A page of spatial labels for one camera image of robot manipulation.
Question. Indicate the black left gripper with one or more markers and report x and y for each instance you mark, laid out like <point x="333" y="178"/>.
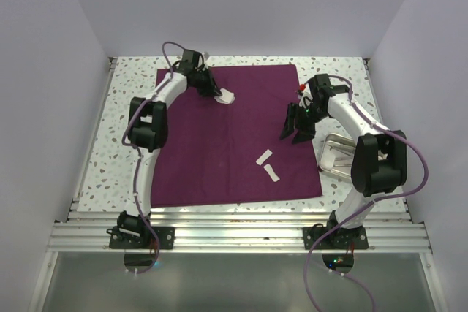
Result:
<point x="211" y="88"/>

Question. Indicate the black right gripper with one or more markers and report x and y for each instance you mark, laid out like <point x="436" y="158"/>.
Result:
<point x="308" y="133"/>

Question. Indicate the white gauze pad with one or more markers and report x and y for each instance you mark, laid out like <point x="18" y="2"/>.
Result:
<point x="226" y="97"/>
<point x="327" y="161"/>

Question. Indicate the white gauze roll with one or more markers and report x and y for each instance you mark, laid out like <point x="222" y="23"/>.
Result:
<point x="265" y="155"/>
<point x="271" y="173"/>

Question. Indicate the stainless steel tray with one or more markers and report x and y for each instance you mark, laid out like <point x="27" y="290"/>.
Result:
<point x="336" y="156"/>

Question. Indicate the purple cloth mat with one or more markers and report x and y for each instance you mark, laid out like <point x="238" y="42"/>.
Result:
<point x="211" y="151"/>

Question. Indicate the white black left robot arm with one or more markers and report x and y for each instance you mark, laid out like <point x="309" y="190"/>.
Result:
<point x="147" y="132"/>

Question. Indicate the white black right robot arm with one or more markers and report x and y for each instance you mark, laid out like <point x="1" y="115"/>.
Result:
<point x="379" y="164"/>

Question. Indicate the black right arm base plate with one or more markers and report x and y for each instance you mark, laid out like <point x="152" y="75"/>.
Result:
<point x="341" y="239"/>

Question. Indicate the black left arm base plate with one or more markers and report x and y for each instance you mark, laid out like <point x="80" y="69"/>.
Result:
<point x="129" y="240"/>

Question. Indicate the aluminium frame rail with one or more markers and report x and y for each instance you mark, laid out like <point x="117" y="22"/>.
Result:
<point x="242" y="232"/>

